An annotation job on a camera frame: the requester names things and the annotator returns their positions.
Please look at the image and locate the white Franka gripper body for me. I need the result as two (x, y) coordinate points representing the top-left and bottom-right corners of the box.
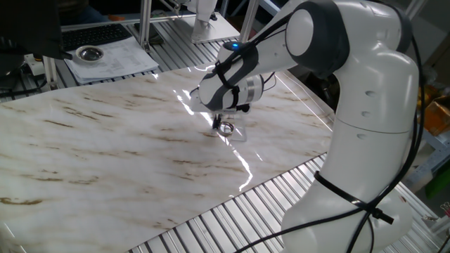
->
(189, 86), (252, 116)

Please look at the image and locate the white robot on metal plate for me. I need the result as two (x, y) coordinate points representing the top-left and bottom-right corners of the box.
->
(172, 0), (241, 45)

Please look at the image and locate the small white comb strip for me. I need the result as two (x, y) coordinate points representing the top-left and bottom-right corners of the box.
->
(210, 114), (249, 143)

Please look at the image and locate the stack of printed paper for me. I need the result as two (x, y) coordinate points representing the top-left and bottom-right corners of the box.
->
(64, 36), (160, 86)

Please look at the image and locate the white marble pattern mat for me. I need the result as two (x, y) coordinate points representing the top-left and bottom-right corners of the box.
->
(0, 61), (335, 253)

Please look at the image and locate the black keyboard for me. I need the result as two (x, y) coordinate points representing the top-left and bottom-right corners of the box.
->
(61, 23), (133, 52)

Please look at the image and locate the black monitor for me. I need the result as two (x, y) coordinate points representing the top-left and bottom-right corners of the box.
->
(0, 0), (74, 61)

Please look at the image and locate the orange box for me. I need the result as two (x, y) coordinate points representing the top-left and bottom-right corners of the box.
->
(420, 94), (450, 137)

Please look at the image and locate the green plastic item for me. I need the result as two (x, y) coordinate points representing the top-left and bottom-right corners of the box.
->
(424, 167), (450, 198)

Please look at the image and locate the aluminium frame post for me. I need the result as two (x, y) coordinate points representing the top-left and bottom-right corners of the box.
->
(41, 56), (60, 91)
(238, 0), (260, 44)
(138, 0), (153, 53)

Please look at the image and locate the long black camera cable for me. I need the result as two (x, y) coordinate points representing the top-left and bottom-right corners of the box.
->
(235, 20), (428, 253)

